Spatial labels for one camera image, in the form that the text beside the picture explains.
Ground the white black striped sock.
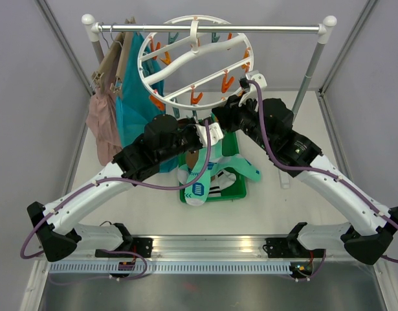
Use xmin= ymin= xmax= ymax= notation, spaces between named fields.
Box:
xmin=208 ymin=170 xmax=236 ymax=198

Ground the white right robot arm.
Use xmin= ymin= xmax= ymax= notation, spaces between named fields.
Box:
xmin=212 ymin=95 xmax=398 ymax=265

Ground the beige wooden hanger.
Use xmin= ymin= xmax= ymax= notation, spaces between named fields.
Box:
xmin=91 ymin=32 xmax=134 ymax=97

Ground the brown sock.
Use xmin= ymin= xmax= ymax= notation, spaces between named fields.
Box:
xmin=185 ymin=151 xmax=199 ymax=170

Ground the teal shirt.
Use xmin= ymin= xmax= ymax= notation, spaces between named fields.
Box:
xmin=115 ymin=31 xmax=179 ymax=172

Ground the orange clothes peg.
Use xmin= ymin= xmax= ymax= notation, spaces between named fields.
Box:
xmin=190 ymin=85 xmax=204 ymax=106
xmin=149 ymin=95 xmax=166 ymax=112

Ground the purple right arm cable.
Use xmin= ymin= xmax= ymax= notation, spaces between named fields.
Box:
xmin=250 ymin=80 xmax=398 ymax=265

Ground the white round clip hanger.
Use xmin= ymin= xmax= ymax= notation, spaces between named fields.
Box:
xmin=137 ymin=15 xmax=254 ymax=110

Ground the white metal clothes rack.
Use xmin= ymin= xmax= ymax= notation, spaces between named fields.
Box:
xmin=82 ymin=14 xmax=337 ymax=116

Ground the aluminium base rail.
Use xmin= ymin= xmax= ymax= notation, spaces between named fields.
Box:
xmin=36 ymin=235 xmax=390 ymax=276

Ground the grey clothes peg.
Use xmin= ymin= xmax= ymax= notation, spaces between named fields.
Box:
xmin=172 ymin=106 xmax=180 ymax=119

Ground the pink garment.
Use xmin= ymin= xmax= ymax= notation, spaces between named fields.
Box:
xmin=86 ymin=90 xmax=122 ymax=166

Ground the green plastic tray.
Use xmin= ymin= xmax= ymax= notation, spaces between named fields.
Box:
xmin=179 ymin=133 xmax=260 ymax=206

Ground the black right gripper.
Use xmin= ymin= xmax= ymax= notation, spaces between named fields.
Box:
xmin=212 ymin=91 xmax=273 ymax=152

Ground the mint green patterned sock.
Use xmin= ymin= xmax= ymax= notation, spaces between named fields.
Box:
xmin=177 ymin=154 xmax=261 ymax=184

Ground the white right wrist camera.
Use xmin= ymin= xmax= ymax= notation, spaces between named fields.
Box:
xmin=239 ymin=71 xmax=268 ymax=100

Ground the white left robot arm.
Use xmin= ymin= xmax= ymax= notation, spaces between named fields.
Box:
xmin=20 ymin=115 xmax=214 ymax=262

